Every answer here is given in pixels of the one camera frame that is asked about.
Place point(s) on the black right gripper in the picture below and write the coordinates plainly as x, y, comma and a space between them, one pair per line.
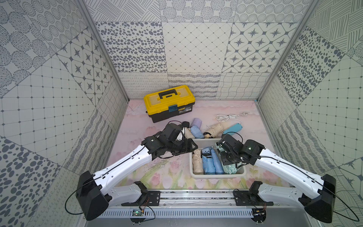
225, 161

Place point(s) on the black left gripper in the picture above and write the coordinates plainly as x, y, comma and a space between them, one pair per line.
186, 143

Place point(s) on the mint green umbrella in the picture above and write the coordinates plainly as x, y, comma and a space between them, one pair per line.
228, 167

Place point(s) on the small beige umbrella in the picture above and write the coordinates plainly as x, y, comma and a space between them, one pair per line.
188, 134

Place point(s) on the light blue slim umbrella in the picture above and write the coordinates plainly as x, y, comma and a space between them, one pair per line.
208, 163

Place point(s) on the small pale blue umbrella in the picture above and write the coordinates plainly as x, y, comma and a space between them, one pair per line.
196, 132

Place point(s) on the black umbrella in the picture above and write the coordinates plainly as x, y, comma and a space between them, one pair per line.
185, 124

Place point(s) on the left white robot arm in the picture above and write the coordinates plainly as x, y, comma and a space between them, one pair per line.
96, 192

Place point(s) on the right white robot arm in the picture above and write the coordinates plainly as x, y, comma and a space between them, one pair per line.
311, 192

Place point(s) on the teal umbrella case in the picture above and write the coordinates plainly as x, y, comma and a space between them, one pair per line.
233, 129

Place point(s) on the cream umbrella right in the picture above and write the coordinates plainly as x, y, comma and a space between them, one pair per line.
213, 131

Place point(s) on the lavender folded umbrella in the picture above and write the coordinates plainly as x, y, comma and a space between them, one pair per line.
196, 122

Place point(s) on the yellow black toolbox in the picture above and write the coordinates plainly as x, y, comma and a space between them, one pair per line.
169, 103

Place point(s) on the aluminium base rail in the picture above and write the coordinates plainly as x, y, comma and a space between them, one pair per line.
208, 204

